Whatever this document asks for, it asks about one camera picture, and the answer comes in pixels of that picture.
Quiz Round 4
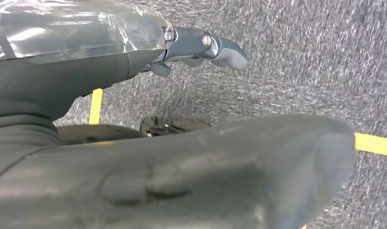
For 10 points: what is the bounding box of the yellow floor tape square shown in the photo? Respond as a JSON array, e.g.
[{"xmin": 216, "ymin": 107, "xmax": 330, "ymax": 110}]
[{"xmin": 88, "ymin": 88, "xmax": 387, "ymax": 229}]

